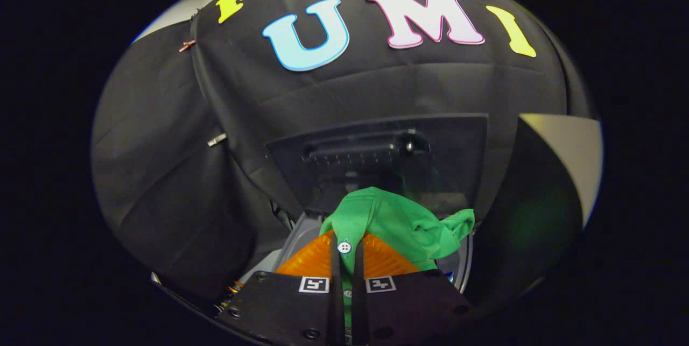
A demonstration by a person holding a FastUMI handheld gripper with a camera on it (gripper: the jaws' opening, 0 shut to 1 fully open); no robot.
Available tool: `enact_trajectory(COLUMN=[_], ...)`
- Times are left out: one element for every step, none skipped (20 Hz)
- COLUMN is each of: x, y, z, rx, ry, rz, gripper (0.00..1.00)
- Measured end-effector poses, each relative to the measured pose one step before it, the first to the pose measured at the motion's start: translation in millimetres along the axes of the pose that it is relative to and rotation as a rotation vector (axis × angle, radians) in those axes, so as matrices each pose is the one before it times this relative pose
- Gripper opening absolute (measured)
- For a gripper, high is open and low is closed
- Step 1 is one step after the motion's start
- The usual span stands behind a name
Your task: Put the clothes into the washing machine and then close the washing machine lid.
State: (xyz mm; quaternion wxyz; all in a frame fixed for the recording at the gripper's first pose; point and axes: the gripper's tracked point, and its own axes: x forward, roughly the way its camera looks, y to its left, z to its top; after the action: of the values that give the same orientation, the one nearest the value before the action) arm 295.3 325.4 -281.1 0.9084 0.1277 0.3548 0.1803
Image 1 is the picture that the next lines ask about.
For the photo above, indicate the green polo shirt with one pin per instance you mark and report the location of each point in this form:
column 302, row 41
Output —
column 398, row 222

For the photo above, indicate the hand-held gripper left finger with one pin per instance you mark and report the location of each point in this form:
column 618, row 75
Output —
column 336, row 303

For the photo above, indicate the copper clip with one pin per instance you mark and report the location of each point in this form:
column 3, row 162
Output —
column 187, row 44

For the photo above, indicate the grey cabinet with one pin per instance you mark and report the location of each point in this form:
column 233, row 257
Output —
column 570, row 152

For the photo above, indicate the dark washing machine lid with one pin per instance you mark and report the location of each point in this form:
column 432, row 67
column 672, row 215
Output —
column 377, row 152

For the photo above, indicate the black backdrop cloth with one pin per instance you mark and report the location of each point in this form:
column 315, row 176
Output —
column 161, row 174

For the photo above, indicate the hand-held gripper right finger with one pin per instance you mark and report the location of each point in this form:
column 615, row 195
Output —
column 359, row 308

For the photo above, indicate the silver clip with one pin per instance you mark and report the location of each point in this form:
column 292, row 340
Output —
column 217, row 139

